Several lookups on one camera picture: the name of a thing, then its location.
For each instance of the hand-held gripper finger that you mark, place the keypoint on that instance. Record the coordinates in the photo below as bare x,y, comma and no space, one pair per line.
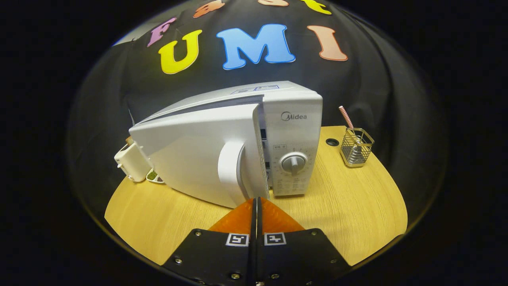
253,222
260,222

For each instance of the white toaster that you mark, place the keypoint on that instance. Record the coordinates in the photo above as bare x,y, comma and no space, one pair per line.
133,163

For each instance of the white microwave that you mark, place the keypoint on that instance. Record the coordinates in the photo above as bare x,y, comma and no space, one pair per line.
190,151

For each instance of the white divided seed dish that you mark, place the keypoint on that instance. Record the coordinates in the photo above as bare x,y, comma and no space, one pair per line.
152,175

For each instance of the black desk grommet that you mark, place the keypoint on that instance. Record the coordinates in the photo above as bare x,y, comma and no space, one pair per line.
332,142

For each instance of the pink striped straw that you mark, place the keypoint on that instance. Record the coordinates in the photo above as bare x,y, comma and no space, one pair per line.
346,118

